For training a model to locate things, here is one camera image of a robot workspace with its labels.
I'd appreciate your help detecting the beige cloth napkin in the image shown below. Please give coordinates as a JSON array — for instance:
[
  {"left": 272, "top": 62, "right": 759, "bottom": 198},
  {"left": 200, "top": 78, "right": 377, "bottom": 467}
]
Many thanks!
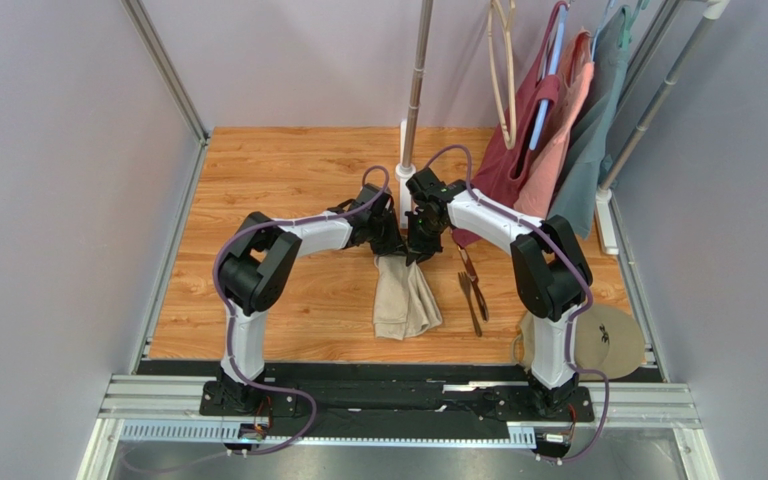
[{"left": 372, "top": 255, "right": 443, "bottom": 341}]

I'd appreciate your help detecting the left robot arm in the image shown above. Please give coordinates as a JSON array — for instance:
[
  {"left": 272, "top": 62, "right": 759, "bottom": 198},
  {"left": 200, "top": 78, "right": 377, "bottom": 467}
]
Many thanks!
[{"left": 213, "top": 183, "right": 405, "bottom": 410}]

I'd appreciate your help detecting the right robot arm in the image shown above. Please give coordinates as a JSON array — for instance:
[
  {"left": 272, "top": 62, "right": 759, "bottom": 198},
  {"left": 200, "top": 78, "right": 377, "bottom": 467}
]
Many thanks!
[{"left": 406, "top": 168, "right": 591, "bottom": 416}]

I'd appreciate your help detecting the left rack pole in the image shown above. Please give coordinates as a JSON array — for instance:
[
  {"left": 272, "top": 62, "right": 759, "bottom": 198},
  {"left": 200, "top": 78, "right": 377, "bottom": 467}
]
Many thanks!
[{"left": 398, "top": 0, "right": 434, "bottom": 174}]

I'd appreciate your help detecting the rack pole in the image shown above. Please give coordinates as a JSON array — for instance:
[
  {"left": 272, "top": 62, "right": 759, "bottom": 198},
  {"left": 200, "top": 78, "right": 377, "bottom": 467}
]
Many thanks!
[
  {"left": 398, "top": 0, "right": 434, "bottom": 174},
  {"left": 597, "top": 0, "right": 730, "bottom": 200}
]

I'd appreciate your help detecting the pink shirt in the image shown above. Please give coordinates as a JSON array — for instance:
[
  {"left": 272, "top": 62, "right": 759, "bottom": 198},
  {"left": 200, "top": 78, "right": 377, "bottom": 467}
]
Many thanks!
[{"left": 514, "top": 29, "right": 594, "bottom": 219}]

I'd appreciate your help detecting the maroon tank top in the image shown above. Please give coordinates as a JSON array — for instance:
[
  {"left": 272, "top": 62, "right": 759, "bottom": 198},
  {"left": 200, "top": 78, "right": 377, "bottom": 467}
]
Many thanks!
[{"left": 453, "top": 3, "right": 572, "bottom": 249}]

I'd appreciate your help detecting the teal shirt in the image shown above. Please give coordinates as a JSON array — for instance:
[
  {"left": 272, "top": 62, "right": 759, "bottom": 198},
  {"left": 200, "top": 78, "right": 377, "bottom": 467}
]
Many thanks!
[{"left": 549, "top": 5, "right": 636, "bottom": 239}]

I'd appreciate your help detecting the right white rack foot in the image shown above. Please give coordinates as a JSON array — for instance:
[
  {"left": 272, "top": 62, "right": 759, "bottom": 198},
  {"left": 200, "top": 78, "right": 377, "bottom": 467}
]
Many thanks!
[{"left": 595, "top": 188, "right": 620, "bottom": 256}]

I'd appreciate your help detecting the beige baseball cap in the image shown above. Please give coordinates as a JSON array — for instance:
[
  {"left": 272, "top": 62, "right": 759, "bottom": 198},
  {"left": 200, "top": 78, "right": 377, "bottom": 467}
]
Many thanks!
[{"left": 510, "top": 304, "right": 645, "bottom": 380}]

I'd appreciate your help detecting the beige wooden hanger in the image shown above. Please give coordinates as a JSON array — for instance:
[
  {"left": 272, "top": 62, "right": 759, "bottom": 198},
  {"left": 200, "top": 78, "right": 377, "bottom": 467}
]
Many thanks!
[{"left": 486, "top": 0, "right": 518, "bottom": 151}]

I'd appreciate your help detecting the blue hanger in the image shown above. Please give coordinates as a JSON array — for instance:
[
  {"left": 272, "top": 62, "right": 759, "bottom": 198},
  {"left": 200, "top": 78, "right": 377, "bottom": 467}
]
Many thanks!
[{"left": 528, "top": 1, "right": 569, "bottom": 151}]

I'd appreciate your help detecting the right rack pole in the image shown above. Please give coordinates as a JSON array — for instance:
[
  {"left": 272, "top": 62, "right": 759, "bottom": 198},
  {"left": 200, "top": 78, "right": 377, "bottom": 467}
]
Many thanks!
[{"left": 597, "top": 0, "right": 730, "bottom": 200}]

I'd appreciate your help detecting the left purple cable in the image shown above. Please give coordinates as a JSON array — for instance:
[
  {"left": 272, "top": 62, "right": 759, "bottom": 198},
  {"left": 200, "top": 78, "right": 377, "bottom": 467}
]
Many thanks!
[{"left": 212, "top": 165, "right": 319, "bottom": 457}]

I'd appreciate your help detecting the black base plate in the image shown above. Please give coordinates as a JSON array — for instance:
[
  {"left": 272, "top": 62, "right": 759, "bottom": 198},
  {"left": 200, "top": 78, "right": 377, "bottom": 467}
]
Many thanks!
[{"left": 135, "top": 360, "right": 659, "bottom": 440}]

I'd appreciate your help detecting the aluminium frame rail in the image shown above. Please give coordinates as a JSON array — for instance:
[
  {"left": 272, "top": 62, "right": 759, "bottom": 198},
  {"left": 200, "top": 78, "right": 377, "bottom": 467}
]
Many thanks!
[{"left": 78, "top": 375, "right": 719, "bottom": 479}]

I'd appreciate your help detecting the right aluminium corner post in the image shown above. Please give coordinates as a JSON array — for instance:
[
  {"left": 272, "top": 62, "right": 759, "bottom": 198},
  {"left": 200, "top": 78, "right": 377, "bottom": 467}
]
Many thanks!
[{"left": 595, "top": 1, "right": 682, "bottom": 153}]

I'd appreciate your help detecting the aluminium corner post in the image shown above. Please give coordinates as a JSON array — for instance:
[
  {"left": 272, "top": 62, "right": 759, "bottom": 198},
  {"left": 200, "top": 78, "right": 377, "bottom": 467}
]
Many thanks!
[
  {"left": 121, "top": 0, "right": 210, "bottom": 144},
  {"left": 595, "top": 1, "right": 682, "bottom": 153}
]

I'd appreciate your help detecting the left aluminium corner post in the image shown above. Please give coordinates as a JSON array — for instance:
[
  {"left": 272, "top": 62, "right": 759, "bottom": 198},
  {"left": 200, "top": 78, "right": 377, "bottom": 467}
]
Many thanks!
[{"left": 121, "top": 0, "right": 210, "bottom": 144}]

